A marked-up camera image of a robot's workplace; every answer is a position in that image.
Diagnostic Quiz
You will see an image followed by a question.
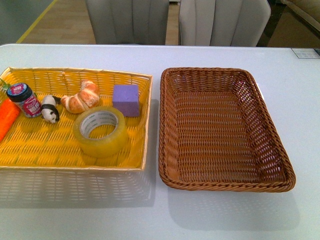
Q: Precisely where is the brown wicker basket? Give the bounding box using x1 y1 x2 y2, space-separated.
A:
158 67 296 193

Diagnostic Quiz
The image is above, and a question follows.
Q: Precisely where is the clear packing tape roll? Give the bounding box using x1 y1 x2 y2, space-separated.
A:
73 106 129 158

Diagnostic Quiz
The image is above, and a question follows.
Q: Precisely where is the yellow woven basket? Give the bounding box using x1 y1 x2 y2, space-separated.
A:
0 67 158 208

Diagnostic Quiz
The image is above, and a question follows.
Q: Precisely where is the purple foam cube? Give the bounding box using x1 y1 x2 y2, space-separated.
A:
112 84 140 117

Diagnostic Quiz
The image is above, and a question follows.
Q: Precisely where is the toy croissant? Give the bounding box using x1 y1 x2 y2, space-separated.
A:
60 80 100 114

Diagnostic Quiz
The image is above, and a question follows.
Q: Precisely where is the right grey chair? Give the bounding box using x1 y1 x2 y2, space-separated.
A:
178 0 271 47

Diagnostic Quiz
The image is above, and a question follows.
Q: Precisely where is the grey chair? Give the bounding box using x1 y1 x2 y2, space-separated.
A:
85 0 169 45
178 0 271 47

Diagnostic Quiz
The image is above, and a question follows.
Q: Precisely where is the left grey chair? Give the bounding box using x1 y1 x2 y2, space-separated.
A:
85 0 169 45

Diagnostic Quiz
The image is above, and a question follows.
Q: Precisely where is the panda figurine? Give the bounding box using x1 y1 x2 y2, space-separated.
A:
40 94 61 124

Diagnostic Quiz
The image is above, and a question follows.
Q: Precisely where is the black lidded red jar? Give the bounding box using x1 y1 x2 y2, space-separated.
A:
6 82 41 118

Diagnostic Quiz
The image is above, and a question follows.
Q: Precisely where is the orange toy carrot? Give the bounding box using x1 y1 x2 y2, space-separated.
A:
0 78 22 142

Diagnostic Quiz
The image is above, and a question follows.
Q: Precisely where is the label sticker on table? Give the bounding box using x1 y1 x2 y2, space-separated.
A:
291 48 320 59

